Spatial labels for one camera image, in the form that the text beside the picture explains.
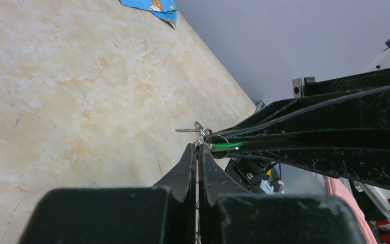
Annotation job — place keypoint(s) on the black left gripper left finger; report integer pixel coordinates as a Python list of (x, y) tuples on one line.
[(162, 213)]

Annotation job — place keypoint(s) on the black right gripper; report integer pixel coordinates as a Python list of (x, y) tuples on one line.
[(289, 136)]

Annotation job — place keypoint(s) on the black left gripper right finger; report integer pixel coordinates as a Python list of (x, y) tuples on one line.
[(231, 214)]

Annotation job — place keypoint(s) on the green key tag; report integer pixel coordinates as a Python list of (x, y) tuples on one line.
[(217, 146)]

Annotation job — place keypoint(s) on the large metal keyring red grip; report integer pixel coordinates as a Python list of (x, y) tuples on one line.
[(208, 141)]

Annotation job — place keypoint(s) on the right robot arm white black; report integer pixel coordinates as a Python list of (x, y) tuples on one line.
[(339, 127)]

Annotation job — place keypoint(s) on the blue cartoon print cloth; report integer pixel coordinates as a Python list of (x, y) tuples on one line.
[(165, 10)]

